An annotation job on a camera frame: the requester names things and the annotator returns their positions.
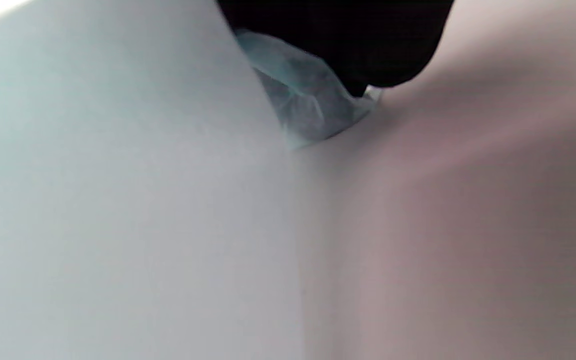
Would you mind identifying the person's right hand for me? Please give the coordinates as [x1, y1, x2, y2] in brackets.
[216, 0, 455, 97]

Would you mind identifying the light blue gift wrapping paper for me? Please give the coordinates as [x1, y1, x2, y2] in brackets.
[0, 0, 384, 360]

